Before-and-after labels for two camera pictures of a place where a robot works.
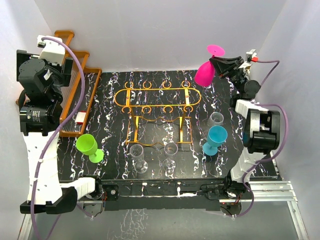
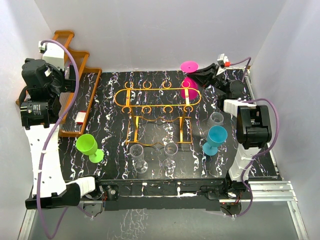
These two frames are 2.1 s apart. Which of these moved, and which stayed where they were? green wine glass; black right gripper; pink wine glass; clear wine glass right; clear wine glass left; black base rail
Moved: pink wine glass; black right gripper
Stayed: black base rail; clear wine glass left; green wine glass; clear wine glass right
